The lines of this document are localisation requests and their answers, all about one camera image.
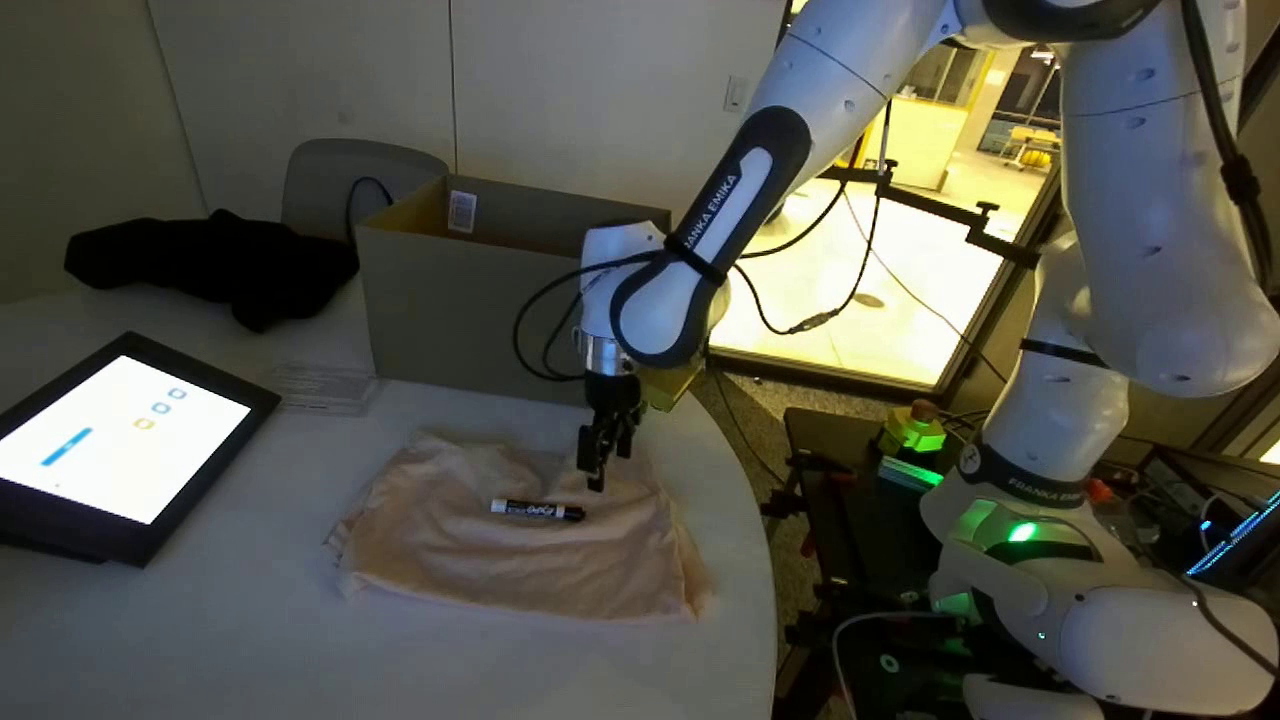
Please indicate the brown cardboard box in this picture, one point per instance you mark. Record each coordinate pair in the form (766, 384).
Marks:
(453, 307)

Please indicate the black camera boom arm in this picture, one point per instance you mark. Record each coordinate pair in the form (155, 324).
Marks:
(962, 220)

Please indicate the black tablet with lit screen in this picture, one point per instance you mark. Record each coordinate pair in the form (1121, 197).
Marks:
(115, 441)

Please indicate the grey chair back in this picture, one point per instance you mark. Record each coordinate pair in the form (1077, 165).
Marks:
(332, 180)

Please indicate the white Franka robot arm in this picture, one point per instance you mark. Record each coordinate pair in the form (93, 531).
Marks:
(1134, 242)

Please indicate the peach cloth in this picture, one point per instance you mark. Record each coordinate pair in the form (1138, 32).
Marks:
(534, 555)

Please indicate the black marker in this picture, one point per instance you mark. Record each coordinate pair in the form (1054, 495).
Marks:
(534, 508)

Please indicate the black garment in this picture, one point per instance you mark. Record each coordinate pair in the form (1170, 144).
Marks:
(225, 265)

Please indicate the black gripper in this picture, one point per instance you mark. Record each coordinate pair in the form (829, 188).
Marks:
(614, 400)

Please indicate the large wall monitor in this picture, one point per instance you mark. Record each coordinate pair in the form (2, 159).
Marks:
(864, 294)

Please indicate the green-lit metal block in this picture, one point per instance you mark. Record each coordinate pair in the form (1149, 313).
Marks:
(913, 445)

